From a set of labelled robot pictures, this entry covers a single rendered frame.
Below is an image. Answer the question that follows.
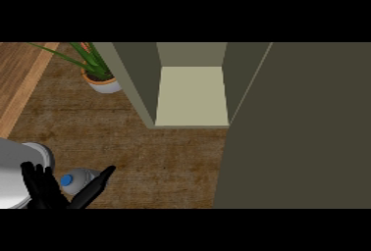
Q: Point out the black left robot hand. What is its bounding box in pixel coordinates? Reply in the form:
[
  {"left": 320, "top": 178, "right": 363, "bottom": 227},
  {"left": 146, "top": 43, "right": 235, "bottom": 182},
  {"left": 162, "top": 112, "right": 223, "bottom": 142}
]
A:
[{"left": 19, "top": 161, "right": 116, "bottom": 210}]

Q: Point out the open olive green cabinet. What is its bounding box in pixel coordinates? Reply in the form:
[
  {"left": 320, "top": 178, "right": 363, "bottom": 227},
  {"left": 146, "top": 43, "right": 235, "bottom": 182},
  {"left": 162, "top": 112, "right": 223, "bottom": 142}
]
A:
[{"left": 91, "top": 41, "right": 273, "bottom": 129}]

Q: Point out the green potted plant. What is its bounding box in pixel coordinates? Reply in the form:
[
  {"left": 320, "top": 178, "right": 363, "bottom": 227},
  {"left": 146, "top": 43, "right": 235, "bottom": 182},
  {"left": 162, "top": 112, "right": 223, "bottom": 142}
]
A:
[{"left": 28, "top": 41, "right": 122, "bottom": 94}]

